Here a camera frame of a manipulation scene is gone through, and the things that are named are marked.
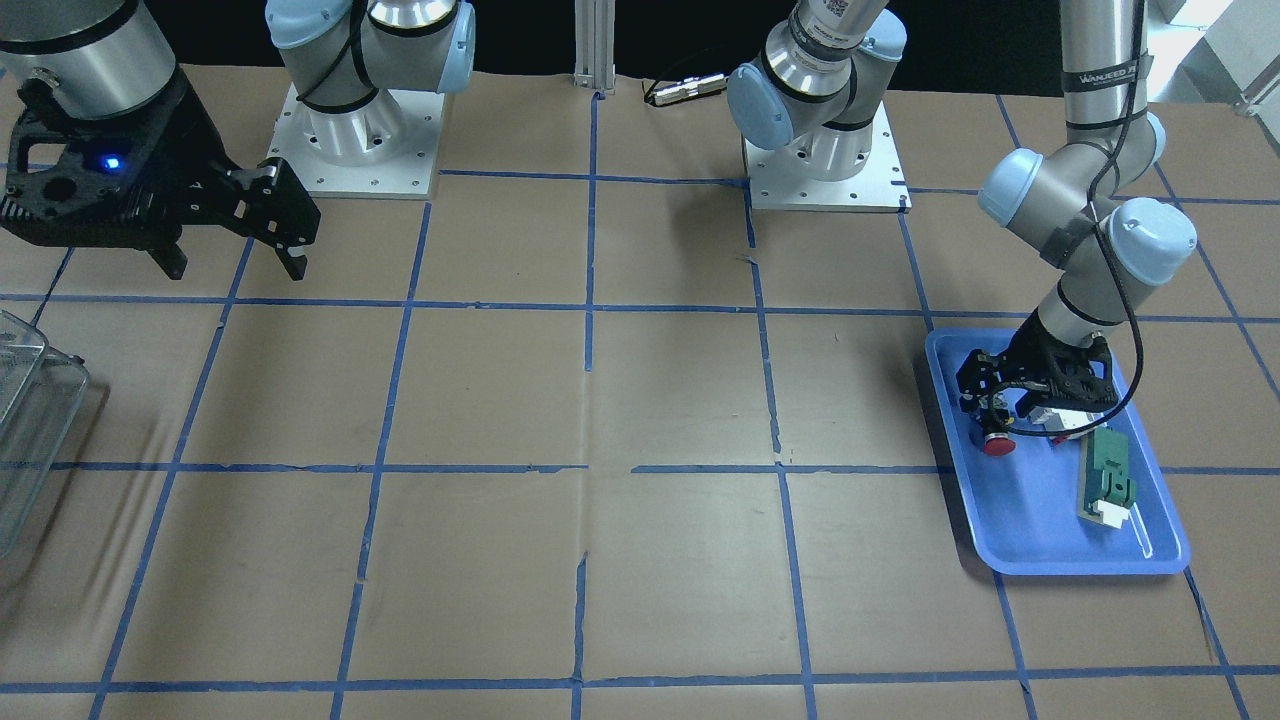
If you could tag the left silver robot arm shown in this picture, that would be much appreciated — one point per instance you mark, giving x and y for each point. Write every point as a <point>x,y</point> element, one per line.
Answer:
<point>821,76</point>

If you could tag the wire mesh basket shelf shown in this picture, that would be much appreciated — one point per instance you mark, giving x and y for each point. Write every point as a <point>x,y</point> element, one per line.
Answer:
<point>42,392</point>

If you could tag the green circuit board module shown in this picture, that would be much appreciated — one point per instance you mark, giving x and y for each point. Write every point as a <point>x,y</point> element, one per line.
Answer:
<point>1106,491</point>

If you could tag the red emergency stop button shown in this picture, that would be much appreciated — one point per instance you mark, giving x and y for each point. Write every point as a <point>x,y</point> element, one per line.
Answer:
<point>991,435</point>

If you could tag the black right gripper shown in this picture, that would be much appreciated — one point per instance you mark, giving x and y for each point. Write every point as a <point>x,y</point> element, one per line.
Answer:
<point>190,152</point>

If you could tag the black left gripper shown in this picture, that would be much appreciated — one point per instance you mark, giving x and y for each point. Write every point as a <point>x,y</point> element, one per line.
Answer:
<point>1022,362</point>

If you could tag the white circuit breaker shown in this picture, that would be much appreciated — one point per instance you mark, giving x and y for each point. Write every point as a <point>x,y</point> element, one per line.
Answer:
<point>1074,421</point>

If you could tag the aluminium frame post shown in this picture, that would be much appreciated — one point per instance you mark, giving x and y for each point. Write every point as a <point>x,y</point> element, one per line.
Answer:
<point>594,23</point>

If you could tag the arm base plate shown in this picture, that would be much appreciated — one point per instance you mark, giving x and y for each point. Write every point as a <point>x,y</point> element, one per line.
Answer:
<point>386,150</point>
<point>856,171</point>

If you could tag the blue plastic tray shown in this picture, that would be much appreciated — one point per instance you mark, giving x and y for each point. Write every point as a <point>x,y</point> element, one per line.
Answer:
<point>1021,510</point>

